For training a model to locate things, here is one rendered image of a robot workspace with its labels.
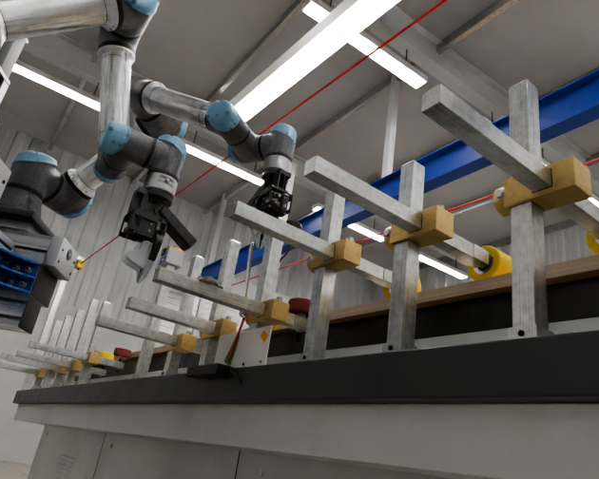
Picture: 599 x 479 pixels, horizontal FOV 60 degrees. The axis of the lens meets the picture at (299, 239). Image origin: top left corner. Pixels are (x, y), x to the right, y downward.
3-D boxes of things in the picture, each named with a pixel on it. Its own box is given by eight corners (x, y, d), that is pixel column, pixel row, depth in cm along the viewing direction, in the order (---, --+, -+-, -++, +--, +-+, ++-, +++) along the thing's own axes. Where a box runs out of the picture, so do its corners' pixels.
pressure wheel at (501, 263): (488, 238, 111) (460, 262, 114) (506, 263, 105) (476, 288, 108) (504, 247, 114) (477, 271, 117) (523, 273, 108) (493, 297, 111)
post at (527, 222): (535, 346, 72) (526, 74, 91) (512, 349, 74) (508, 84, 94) (550, 353, 74) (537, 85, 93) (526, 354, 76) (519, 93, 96)
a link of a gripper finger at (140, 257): (118, 276, 113) (129, 237, 117) (144, 284, 116) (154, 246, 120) (123, 273, 111) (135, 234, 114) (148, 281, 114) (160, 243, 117)
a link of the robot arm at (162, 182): (169, 191, 130) (183, 181, 124) (164, 207, 128) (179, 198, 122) (141, 179, 126) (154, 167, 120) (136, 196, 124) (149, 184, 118)
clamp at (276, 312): (270, 317, 128) (274, 297, 130) (241, 323, 138) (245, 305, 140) (288, 323, 131) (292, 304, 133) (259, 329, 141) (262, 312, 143)
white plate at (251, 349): (263, 366, 122) (270, 324, 126) (210, 371, 142) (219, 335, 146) (265, 366, 123) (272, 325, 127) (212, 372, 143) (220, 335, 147)
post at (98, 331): (73, 399, 241) (105, 299, 260) (71, 399, 244) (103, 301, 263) (81, 400, 243) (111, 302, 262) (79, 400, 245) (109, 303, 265)
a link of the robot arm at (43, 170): (-7, 183, 158) (9, 145, 163) (28, 204, 169) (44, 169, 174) (21, 181, 153) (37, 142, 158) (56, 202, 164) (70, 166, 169)
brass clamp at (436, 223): (434, 227, 94) (434, 202, 96) (379, 245, 104) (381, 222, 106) (455, 239, 97) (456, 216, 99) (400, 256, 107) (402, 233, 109)
